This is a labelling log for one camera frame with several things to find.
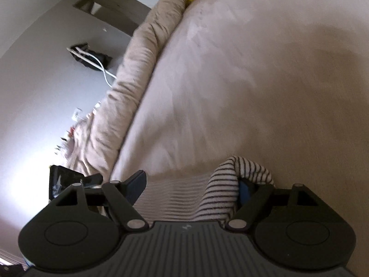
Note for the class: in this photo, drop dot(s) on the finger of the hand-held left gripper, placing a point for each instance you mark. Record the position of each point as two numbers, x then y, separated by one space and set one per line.
93 181

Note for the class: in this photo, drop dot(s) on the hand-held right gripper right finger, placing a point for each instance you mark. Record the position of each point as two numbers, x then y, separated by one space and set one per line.
245 194

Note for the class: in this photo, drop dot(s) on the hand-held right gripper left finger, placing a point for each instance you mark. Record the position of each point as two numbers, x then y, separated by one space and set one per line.
137 186

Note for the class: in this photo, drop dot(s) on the grey striped sweater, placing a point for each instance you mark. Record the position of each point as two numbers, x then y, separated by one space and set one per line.
219 190

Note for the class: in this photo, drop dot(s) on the black hanging bag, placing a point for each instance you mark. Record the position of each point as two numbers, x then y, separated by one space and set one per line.
95 63

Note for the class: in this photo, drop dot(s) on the beige duvet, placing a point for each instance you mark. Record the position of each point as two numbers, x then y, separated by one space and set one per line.
138 63

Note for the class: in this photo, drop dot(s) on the brown wooden door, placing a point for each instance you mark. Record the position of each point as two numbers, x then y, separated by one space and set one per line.
121 8

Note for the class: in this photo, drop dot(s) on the white wall charger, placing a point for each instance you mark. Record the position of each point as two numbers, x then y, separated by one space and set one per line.
77 114

